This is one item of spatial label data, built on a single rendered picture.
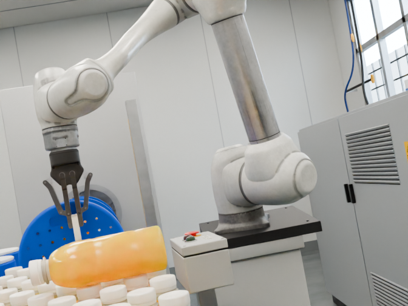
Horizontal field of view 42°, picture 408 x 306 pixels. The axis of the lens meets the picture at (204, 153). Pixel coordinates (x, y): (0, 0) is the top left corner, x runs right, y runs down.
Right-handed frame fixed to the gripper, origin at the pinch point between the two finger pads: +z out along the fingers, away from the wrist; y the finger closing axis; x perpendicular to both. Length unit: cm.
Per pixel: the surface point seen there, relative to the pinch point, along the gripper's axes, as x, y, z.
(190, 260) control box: -30.0, 23.4, 9.4
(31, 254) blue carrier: 4.1, -12.4, 4.8
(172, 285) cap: -64, 15, 7
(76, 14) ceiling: 510, 14, -223
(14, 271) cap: -13.4, -14.4, 6.3
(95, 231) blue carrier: 4.1, 4.3, 2.2
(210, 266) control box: -30.0, 27.6, 11.4
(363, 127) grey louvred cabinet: 129, 154, -17
